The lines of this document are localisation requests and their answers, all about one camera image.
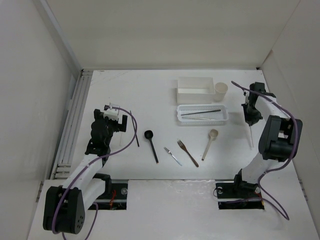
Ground beige wooden spoon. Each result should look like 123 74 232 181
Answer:
201 129 219 161

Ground beige chopstick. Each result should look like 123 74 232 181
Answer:
249 125 255 148

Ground white perforated basket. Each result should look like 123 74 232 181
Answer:
176 104 229 126

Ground white rectangular bin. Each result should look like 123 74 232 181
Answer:
176 77 215 105

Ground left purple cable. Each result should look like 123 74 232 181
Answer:
52 106 140 240

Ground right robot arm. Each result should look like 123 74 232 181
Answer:
231 81 303 197

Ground small silver fork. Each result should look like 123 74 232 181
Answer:
164 147 183 167

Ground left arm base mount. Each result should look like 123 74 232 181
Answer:
95 180 129 211

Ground silver metal chopstick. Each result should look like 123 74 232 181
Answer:
181 112 223 120

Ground white paper cup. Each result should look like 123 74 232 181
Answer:
213 82 229 102

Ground black chopstick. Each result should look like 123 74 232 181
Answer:
129 110 140 148

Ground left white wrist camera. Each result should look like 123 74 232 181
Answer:
102 103 120 121

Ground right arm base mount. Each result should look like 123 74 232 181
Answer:
213 181 265 210

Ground dark grey chopstick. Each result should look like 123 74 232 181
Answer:
181 109 221 116

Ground black plastic spoon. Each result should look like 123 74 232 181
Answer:
144 130 159 164

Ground brown fork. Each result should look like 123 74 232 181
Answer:
177 139 199 168

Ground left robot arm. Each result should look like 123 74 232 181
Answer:
42 105 128 234

